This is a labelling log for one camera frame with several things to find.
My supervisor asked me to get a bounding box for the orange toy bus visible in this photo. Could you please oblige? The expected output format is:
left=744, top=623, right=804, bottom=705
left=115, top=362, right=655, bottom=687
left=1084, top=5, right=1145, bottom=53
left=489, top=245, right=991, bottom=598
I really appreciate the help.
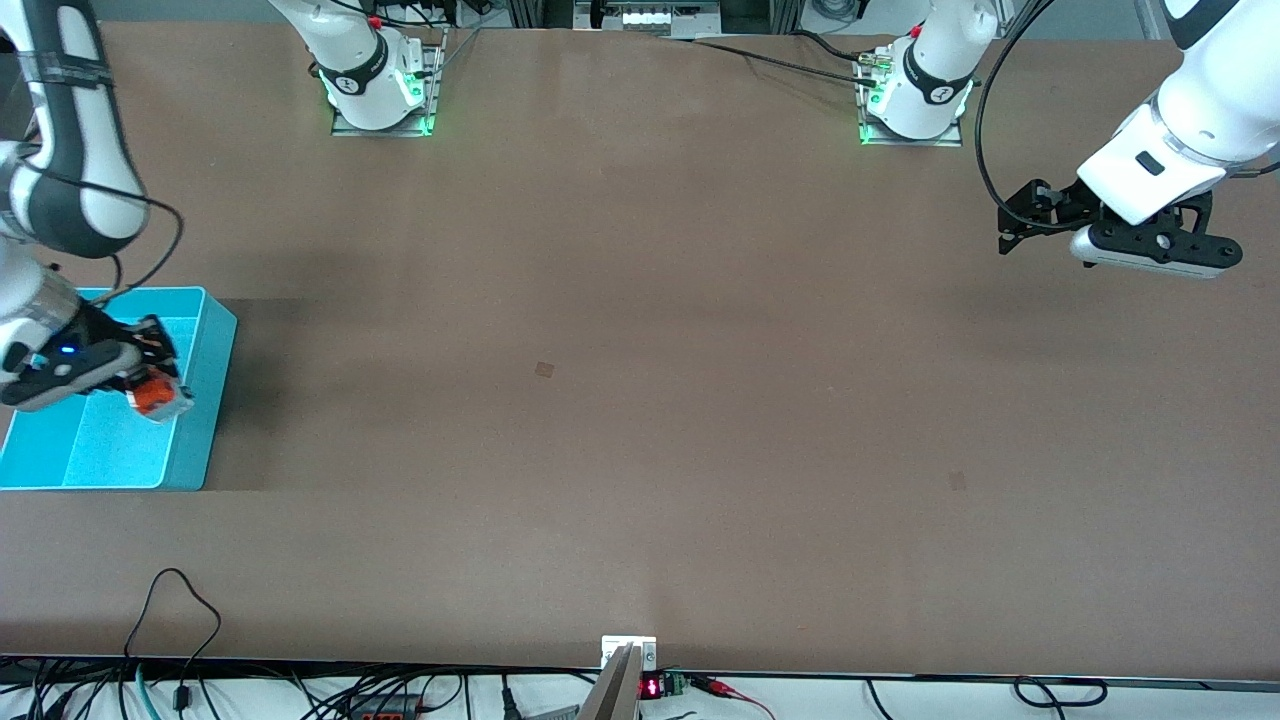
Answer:
left=128, top=365, right=194, bottom=424

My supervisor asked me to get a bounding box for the blue plastic box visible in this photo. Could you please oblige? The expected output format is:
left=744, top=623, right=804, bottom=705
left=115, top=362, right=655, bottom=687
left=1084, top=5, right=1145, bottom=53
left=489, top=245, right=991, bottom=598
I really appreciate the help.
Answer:
left=0, top=287, right=239, bottom=491

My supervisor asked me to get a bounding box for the grey metal bar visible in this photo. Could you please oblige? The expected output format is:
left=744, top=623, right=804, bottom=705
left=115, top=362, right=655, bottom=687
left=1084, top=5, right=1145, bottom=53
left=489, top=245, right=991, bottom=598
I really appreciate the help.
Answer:
left=578, top=643, right=641, bottom=720

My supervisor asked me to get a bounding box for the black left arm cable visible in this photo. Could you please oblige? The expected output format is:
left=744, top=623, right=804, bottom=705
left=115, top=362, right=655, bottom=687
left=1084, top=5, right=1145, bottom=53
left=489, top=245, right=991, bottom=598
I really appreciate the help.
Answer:
left=976, top=0, right=1061, bottom=236

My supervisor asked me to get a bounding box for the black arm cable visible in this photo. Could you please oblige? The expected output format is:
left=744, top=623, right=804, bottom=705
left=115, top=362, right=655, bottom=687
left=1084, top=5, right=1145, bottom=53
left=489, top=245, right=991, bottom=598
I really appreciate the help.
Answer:
left=976, top=0, right=1061, bottom=236
left=20, top=165, right=186, bottom=306

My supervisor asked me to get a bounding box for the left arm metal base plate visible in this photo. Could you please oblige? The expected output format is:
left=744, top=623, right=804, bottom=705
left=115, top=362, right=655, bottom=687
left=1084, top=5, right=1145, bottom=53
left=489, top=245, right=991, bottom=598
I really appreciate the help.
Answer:
left=855, top=45, right=964, bottom=148

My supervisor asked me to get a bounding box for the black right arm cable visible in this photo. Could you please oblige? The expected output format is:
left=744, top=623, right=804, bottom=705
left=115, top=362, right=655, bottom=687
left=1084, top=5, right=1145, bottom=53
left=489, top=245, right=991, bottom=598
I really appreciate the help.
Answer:
left=20, top=165, right=186, bottom=306

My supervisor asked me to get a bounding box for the black looped usb cable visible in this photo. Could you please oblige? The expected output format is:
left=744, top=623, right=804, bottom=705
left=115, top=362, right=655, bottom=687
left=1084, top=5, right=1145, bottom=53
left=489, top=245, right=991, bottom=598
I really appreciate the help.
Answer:
left=122, top=568, right=223, bottom=711

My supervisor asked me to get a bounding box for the short black table cable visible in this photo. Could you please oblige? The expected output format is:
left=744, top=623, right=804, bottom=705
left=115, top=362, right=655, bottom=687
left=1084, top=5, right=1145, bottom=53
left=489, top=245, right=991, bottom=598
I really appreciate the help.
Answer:
left=790, top=30, right=873, bottom=61

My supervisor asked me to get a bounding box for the long black table cable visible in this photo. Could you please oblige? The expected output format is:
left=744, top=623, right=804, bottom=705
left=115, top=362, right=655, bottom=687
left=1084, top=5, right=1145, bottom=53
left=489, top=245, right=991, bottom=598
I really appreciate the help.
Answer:
left=660, top=36, right=886, bottom=86

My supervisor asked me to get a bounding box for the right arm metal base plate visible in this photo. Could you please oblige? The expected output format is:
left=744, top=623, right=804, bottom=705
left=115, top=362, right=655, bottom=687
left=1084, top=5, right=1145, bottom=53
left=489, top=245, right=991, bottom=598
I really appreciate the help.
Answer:
left=332, top=25, right=448, bottom=136

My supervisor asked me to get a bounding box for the thin grey cable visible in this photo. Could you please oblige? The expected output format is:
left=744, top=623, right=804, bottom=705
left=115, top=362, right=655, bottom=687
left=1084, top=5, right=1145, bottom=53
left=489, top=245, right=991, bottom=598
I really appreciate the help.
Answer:
left=425, top=28, right=483, bottom=81

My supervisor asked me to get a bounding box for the black coiled cable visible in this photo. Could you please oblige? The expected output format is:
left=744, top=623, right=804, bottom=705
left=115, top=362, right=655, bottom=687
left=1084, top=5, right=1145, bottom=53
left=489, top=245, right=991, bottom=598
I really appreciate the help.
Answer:
left=1012, top=677, right=1109, bottom=709

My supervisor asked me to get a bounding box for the aluminium frame structure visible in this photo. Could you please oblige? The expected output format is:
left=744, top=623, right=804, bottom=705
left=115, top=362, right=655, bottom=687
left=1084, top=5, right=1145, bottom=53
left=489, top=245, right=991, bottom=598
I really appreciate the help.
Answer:
left=505, top=0, right=801, bottom=39

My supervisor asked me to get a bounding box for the white mounting bracket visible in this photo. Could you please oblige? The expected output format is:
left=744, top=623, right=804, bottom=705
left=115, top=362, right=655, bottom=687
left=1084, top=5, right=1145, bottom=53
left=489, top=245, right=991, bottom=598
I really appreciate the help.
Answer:
left=601, top=635, right=658, bottom=671

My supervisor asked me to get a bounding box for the red clip lead cable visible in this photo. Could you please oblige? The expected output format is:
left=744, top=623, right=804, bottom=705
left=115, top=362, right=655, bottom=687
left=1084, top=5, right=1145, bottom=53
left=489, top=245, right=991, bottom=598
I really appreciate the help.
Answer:
left=690, top=675, right=776, bottom=720

